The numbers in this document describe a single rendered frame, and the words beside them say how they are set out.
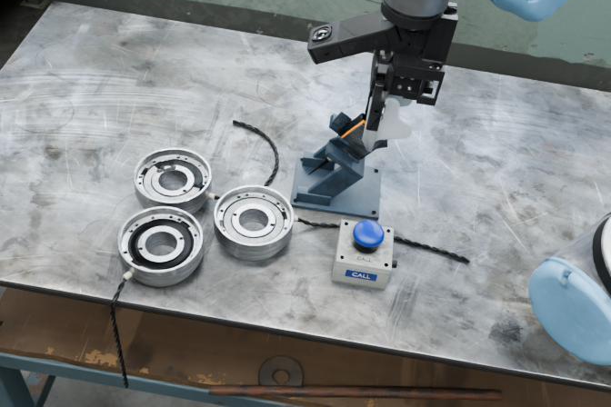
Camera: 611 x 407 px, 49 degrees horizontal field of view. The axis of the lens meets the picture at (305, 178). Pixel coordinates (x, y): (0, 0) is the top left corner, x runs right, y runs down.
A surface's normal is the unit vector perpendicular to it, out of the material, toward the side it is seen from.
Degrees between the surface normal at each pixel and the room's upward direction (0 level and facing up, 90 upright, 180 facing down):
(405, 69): 90
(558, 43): 90
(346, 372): 0
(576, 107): 0
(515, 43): 90
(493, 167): 0
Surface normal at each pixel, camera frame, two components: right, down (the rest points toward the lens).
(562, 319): -0.81, 0.46
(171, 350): 0.10, -0.69
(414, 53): -0.11, 0.71
